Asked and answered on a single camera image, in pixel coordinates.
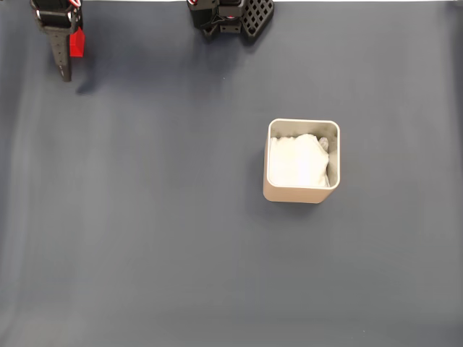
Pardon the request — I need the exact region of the beige square box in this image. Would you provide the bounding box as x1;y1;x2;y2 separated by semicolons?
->
263;118;341;204

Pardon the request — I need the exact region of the dark grey table mat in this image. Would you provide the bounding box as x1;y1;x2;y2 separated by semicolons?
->
0;1;463;347

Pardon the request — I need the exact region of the white crumpled tissue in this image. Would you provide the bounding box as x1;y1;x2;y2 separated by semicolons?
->
269;133;331;188

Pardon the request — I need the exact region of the red cube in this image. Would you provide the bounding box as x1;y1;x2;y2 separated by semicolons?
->
68;27;87;58

